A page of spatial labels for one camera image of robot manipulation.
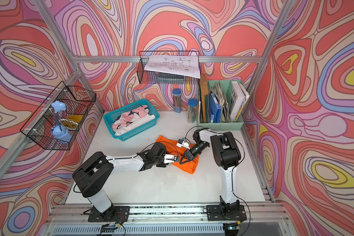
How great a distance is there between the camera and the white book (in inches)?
37.5

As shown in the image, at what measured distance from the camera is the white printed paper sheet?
0.77 m

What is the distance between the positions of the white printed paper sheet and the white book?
33 cm
